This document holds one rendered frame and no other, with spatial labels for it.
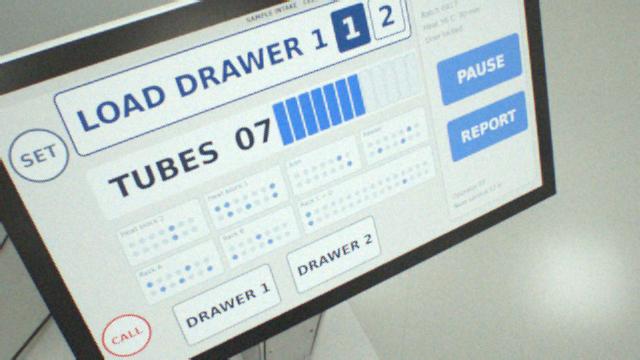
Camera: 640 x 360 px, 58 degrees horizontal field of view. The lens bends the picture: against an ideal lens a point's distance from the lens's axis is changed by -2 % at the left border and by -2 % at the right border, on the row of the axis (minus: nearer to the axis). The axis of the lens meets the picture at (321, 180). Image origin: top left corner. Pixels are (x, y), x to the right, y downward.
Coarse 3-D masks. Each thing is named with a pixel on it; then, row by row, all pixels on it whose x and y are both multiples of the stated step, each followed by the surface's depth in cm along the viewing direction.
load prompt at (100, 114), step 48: (336, 0) 48; (384, 0) 50; (192, 48) 44; (240, 48) 46; (288, 48) 47; (336, 48) 49; (96, 96) 42; (144, 96) 44; (192, 96) 45; (240, 96) 47; (96, 144) 43
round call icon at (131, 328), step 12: (132, 312) 48; (144, 312) 49; (108, 324) 48; (120, 324) 48; (132, 324) 49; (144, 324) 49; (96, 336) 48; (108, 336) 48; (120, 336) 49; (132, 336) 49; (144, 336) 50; (156, 336) 50; (108, 348) 48; (120, 348) 49; (132, 348) 49; (144, 348) 50
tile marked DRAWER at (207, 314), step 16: (256, 272) 52; (272, 272) 53; (224, 288) 51; (240, 288) 52; (256, 288) 53; (272, 288) 53; (176, 304) 50; (192, 304) 51; (208, 304) 51; (224, 304) 52; (240, 304) 53; (256, 304) 53; (272, 304) 54; (176, 320) 50; (192, 320) 51; (208, 320) 52; (224, 320) 52; (240, 320) 53; (192, 336) 51; (208, 336) 52
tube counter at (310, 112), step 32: (384, 64) 51; (416, 64) 53; (288, 96) 49; (320, 96) 50; (352, 96) 51; (384, 96) 52; (416, 96) 54; (256, 128) 48; (288, 128) 49; (320, 128) 51; (256, 160) 49
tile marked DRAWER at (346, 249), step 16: (352, 224) 55; (368, 224) 56; (320, 240) 54; (336, 240) 55; (352, 240) 56; (368, 240) 56; (288, 256) 53; (304, 256) 54; (320, 256) 55; (336, 256) 55; (352, 256) 56; (368, 256) 57; (304, 272) 54; (320, 272) 55; (336, 272) 56; (304, 288) 55
